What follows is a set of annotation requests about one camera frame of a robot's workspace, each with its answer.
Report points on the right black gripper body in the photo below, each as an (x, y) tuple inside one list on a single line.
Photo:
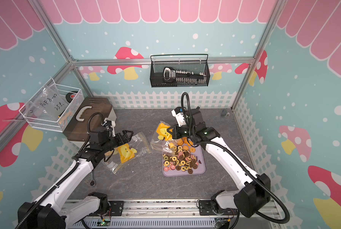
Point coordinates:
[(178, 132)]

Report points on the socket wrench set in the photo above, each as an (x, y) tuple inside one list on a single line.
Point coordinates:
[(184, 77)]

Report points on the aluminium front rail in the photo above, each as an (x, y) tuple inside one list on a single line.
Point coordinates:
[(168, 214)]

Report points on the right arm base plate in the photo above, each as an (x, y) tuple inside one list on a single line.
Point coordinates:
[(210, 208)]

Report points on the brown lidded storage box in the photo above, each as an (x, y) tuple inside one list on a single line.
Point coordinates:
[(76, 130)]

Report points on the black tape roll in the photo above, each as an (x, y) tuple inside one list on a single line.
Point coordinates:
[(70, 96)]

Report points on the right wrist camera white housing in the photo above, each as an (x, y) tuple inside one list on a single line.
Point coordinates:
[(179, 116)]

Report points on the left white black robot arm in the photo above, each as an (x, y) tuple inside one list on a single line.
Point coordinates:
[(46, 211)]

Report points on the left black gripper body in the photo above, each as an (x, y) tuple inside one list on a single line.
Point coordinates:
[(111, 142)]

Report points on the ziploc bag with cookies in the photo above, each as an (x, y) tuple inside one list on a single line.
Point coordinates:
[(162, 140), (139, 145), (119, 157)]

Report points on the clear labelled plastic bag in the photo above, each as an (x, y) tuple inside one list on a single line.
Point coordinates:
[(50, 102)]

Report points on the white wire wall basket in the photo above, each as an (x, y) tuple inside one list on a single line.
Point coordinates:
[(38, 120)]

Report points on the small clear object in corner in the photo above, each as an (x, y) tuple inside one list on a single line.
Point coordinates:
[(225, 113)]

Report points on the lilac plastic tray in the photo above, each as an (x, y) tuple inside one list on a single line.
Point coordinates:
[(199, 169)]

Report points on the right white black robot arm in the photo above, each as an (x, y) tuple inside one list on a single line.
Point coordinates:
[(254, 190)]

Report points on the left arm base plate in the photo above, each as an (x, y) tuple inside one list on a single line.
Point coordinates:
[(113, 208)]

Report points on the black mesh wall basket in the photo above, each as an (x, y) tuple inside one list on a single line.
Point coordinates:
[(197, 63)]

